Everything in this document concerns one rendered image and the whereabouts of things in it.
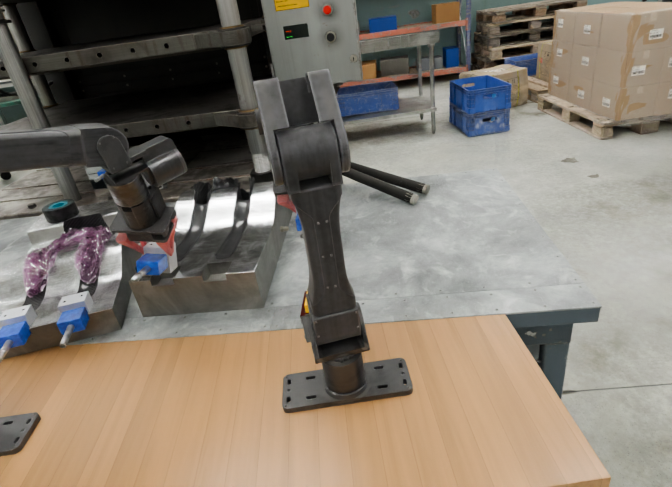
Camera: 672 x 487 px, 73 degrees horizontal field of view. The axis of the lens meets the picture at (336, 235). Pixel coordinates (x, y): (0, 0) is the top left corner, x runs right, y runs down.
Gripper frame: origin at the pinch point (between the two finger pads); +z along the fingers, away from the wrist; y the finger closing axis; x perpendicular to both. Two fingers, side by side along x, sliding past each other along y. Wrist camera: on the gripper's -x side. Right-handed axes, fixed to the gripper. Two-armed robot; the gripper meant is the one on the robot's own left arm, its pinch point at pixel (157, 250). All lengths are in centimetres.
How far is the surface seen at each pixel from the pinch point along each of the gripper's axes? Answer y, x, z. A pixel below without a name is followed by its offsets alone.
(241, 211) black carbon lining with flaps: -10.1, -22.1, 11.0
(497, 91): -157, -319, 151
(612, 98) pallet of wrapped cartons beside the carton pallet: -238, -284, 134
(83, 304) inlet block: 13.9, 9.1, 6.6
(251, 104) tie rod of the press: -2, -73, 13
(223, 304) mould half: -12.3, 5.3, 10.0
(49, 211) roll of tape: 40.9, -22.7, 14.6
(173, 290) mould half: -2.5, 4.5, 7.1
